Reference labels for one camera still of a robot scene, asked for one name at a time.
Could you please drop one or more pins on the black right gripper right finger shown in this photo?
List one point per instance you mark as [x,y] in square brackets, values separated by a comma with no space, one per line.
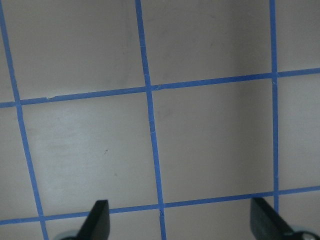
[266,223]

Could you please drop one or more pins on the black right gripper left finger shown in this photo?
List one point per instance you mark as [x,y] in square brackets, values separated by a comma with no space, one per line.
[97,224]

